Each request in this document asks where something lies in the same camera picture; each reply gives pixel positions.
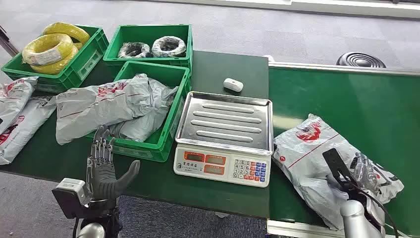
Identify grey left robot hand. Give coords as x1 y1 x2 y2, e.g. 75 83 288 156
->
86 124 141 201

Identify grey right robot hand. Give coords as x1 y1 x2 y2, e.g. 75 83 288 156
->
349 152 381 198

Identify grey plastic mailer package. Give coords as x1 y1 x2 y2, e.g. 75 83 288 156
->
272 114 405 231

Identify large crumpled grey mailer package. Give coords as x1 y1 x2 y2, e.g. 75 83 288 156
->
55 73 179 145

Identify white electronic weighing scale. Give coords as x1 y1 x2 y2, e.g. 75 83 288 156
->
173 91 274 188

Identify green plastic crate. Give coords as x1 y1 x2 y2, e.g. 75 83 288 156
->
103 24 193 71
86 60 192 163
0 24 109 94

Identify green conveyor belt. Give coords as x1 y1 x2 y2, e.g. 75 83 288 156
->
266 61 420 238

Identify black spiral floor object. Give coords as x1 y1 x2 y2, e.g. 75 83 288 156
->
336 51 387 69

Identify small white case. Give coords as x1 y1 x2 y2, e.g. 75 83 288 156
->
223 77 245 93

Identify grey metal table leg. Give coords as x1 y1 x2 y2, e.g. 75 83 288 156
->
0 25 20 58

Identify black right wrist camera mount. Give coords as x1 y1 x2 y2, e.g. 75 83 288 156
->
322 148 356 193

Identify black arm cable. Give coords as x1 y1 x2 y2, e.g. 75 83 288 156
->
343 182 400 238

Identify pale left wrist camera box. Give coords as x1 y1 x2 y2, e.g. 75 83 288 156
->
52 178 90 206

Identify black wrapped wire coil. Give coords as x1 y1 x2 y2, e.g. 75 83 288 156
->
151 36 187 59
117 42 153 59

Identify yellow wire coil with label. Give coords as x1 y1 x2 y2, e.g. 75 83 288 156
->
21 33 74 66

